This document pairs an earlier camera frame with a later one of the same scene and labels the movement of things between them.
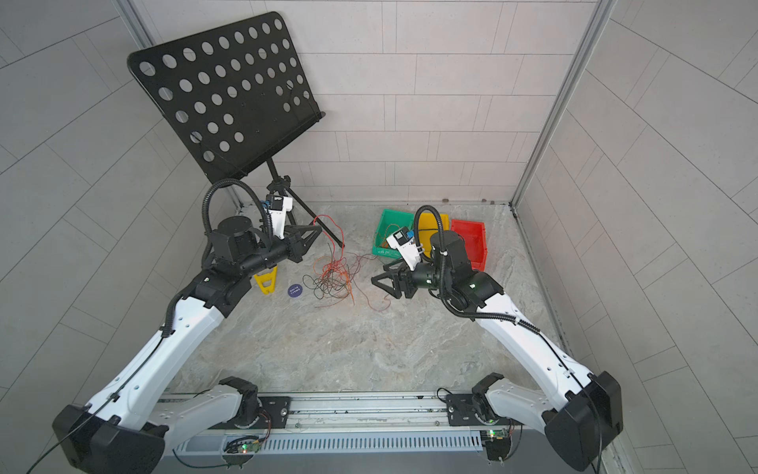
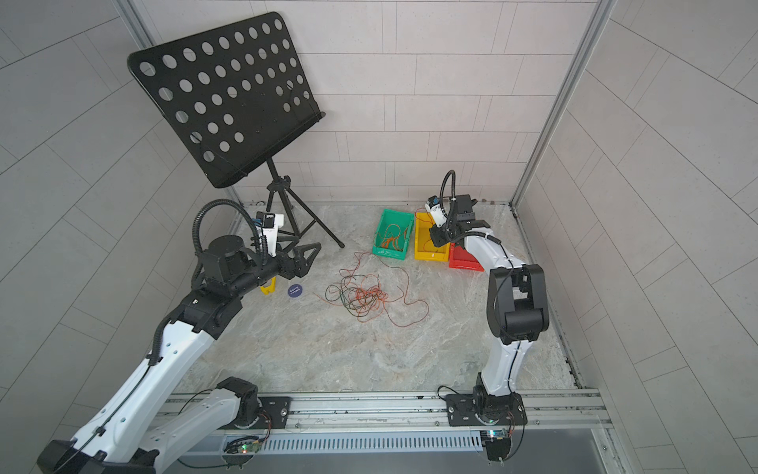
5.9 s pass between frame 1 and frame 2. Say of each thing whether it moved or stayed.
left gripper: moved
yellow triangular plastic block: stayed
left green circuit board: stayed
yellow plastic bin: stayed
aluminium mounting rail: stayed
